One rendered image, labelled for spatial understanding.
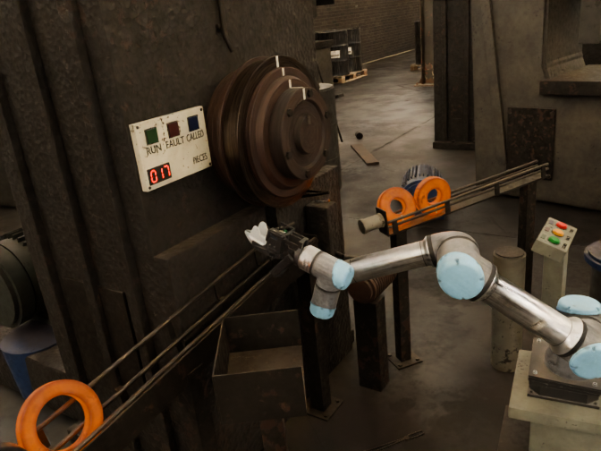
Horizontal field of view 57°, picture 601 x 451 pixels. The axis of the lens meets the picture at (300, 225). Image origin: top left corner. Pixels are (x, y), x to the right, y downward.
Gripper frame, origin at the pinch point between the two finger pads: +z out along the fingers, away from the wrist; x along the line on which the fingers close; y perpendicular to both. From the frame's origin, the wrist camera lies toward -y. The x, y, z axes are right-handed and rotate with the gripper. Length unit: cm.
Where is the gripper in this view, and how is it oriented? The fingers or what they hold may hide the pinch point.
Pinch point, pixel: (249, 234)
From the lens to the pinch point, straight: 172.1
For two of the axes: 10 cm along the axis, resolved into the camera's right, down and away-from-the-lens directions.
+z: -8.3, -4.0, 4.0
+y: 1.6, -8.5, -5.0
